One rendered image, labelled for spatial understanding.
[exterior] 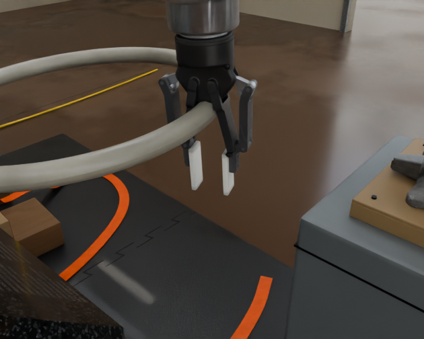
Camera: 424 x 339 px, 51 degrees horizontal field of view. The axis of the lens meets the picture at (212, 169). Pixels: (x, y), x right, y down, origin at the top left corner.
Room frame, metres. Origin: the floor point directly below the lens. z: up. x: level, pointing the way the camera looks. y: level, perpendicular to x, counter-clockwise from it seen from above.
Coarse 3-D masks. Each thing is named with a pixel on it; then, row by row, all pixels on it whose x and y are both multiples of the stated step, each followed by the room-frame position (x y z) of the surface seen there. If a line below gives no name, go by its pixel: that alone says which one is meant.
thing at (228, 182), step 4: (224, 152) 0.55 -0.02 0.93; (224, 156) 0.55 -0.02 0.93; (224, 160) 0.55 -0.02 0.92; (228, 160) 0.55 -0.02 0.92; (224, 164) 0.55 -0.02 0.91; (228, 164) 0.55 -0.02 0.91; (224, 168) 0.55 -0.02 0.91; (228, 168) 0.55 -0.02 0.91; (224, 172) 0.55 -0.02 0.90; (228, 172) 0.55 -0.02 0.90; (224, 176) 0.55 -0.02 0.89; (228, 176) 0.55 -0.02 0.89; (232, 176) 0.57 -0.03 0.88; (224, 180) 0.55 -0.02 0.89; (228, 180) 0.55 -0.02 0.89; (232, 180) 0.57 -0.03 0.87; (224, 184) 0.55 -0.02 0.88; (228, 184) 0.55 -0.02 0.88; (232, 184) 0.57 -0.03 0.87; (224, 188) 0.55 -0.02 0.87; (228, 188) 0.55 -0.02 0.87; (224, 192) 0.55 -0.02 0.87; (228, 192) 0.55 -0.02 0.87
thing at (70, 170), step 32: (32, 64) 0.83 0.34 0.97; (64, 64) 0.85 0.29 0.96; (96, 64) 0.87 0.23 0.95; (160, 64) 0.84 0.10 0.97; (160, 128) 0.49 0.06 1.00; (192, 128) 0.51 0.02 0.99; (64, 160) 0.43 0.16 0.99; (96, 160) 0.43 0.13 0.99; (128, 160) 0.44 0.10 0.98; (0, 192) 0.41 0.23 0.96
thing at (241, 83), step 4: (236, 76) 0.56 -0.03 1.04; (236, 80) 0.55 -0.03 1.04; (240, 80) 0.55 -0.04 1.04; (244, 80) 0.55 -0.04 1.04; (236, 84) 0.55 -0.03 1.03; (240, 84) 0.55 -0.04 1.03; (244, 84) 0.55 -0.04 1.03; (252, 84) 0.55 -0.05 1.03; (240, 88) 0.55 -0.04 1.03; (240, 92) 0.54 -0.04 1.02
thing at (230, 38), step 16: (176, 48) 0.56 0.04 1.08; (192, 48) 0.54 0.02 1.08; (208, 48) 0.53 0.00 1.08; (224, 48) 0.54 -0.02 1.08; (192, 64) 0.54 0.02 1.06; (208, 64) 0.53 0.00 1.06; (224, 64) 0.54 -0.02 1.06; (208, 80) 0.56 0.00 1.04; (224, 80) 0.55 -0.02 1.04; (208, 96) 0.56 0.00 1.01; (224, 96) 0.55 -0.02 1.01
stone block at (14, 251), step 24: (0, 240) 0.66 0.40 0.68; (0, 264) 0.55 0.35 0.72; (24, 264) 0.59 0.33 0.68; (0, 288) 0.46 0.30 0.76; (24, 288) 0.50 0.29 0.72; (48, 288) 0.54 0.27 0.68; (72, 288) 0.58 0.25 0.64; (0, 312) 0.40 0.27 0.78; (24, 312) 0.42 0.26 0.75; (48, 312) 0.45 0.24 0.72; (72, 312) 0.48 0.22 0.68; (96, 312) 0.52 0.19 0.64; (0, 336) 0.37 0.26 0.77; (24, 336) 0.39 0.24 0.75; (48, 336) 0.41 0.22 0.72; (72, 336) 0.43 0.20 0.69; (96, 336) 0.46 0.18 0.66; (120, 336) 0.49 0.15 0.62
